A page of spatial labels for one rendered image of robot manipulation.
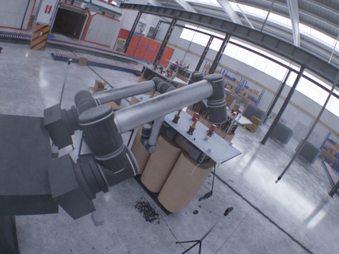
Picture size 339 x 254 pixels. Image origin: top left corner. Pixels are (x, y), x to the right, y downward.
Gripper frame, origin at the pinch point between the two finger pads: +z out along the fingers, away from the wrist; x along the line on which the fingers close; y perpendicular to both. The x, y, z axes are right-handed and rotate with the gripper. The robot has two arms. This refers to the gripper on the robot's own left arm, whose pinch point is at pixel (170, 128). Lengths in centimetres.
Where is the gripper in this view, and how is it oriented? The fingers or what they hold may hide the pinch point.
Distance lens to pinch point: 245.5
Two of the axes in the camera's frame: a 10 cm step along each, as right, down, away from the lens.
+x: -4.0, -5.1, 7.6
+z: 8.9, -0.3, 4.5
